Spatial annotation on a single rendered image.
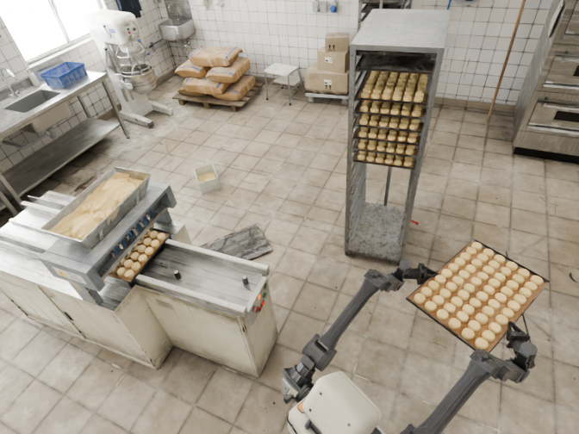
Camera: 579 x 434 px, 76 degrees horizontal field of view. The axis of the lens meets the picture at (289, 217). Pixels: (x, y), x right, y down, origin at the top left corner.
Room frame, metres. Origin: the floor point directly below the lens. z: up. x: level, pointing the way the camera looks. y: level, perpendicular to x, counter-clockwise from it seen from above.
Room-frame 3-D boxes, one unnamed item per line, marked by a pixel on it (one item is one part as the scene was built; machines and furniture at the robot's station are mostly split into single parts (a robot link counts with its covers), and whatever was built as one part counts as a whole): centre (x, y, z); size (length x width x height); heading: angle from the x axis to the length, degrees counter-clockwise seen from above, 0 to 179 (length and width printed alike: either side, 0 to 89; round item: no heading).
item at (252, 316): (1.23, 0.23, 0.77); 0.24 x 0.04 x 0.14; 154
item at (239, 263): (1.79, 1.05, 0.87); 2.01 x 0.03 x 0.07; 64
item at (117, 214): (1.61, 1.01, 1.25); 0.56 x 0.29 x 0.14; 154
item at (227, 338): (1.39, 0.56, 0.45); 0.70 x 0.34 x 0.90; 64
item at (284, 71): (5.33, -0.15, 0.23); 0.45 x 0.45 x 0.46; 53
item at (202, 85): (5.40, 0.97, 0.32); 0.72 x 0.42 x 0.17; 65
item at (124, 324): (1.82, 1.44, 0.42); 1.28 x 0.72 x 0.84; 64
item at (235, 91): (5.46, 0.59, 0.19); 0.72 x 0.42 x 0.15; 155
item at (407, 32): (2.27, -0.78, 0.93); 0.64 x 0.51 x 1.78; 156
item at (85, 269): (1.61, 1.01, 1.01); 0.72 x 0.33 x 0.34; 154
